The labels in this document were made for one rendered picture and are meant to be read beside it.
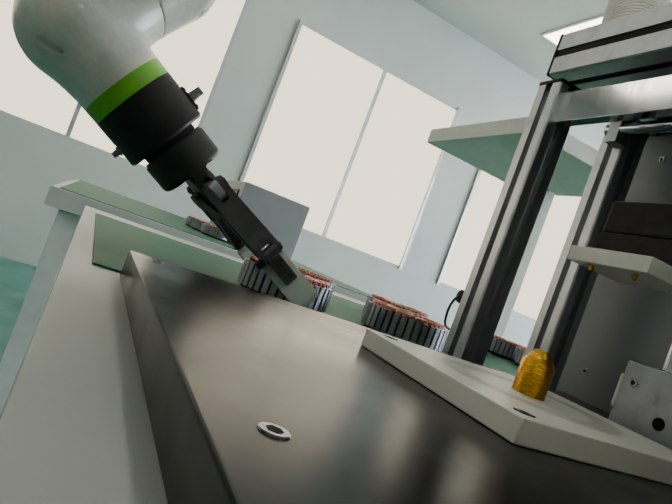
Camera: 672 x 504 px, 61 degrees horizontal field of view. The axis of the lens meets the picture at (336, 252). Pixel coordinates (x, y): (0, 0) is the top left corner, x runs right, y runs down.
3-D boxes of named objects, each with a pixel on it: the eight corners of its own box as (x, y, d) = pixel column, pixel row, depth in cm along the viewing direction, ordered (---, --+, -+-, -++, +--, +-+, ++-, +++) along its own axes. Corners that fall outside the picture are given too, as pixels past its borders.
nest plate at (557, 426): (513, 445, 23) (523, 416, 23) (360, 344, 37) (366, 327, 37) (722, 499, 29) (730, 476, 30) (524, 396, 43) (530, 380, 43)
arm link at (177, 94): (92, 133, 62) (89, 126, 54) (176, 71, 65) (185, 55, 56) (130, 177, 64) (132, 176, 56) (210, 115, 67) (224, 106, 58)
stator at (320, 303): (247, 294, 60) (259, 261, 61) (227, 277, 71) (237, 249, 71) (337, 323, 65) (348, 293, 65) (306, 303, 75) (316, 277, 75)
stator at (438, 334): (455, 362, 70) (466, 334, 70) (377, 336, 67) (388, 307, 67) (417, 341, 81) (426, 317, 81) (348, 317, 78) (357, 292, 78)
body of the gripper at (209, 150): (203, 119, 58) (259, 190, 61) (192, 126, 66) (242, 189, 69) (144, 164, 56) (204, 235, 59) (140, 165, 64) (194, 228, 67)
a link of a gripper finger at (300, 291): (279, 246, 61) (281, 247, 61) (317, 294, 63) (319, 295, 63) (258, 264, 61) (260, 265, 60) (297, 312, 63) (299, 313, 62)
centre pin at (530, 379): (527, 396, 32) (543, 351, 32) (504, 384, 34) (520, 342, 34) (551, 403, 33) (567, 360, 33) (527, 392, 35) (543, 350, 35)
